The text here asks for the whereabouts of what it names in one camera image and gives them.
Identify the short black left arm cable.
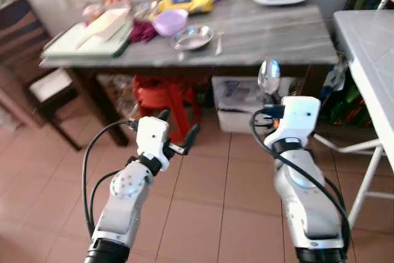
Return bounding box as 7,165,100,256
90,171,119,222

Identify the white storage box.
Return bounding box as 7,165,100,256
212,76,308,134

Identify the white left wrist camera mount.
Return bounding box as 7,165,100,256
135,116,171,172

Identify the purple plastic bowl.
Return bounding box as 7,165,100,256
151,9,189,37

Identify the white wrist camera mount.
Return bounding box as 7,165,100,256
271,95,321,148
135,116,171,172

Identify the long white box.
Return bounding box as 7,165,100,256
75,8,131,52

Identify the shiny steel plate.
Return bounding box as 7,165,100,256
171,25,214,51

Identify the green bottle pack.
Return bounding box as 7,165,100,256
317,66,365,127

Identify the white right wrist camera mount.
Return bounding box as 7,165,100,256
271,95,321,148

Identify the pale green tray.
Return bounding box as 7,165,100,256
42,20,134,60

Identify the red plastic stool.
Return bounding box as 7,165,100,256
132,75,199,144

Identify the yellow plastic food package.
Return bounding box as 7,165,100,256
158,0,214,15

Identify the long black left arm cable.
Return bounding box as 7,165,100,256
82,119,139,221

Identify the dark red cloth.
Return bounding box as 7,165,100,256
127,19,159,44

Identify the wooden table with grey top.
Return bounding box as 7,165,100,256
40,0,339,148

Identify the white bin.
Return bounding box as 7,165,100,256
30,69,74,102

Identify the white folding table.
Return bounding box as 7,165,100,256
313,9,394,230

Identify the silver metal spoon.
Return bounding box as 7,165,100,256
257,60,283,107

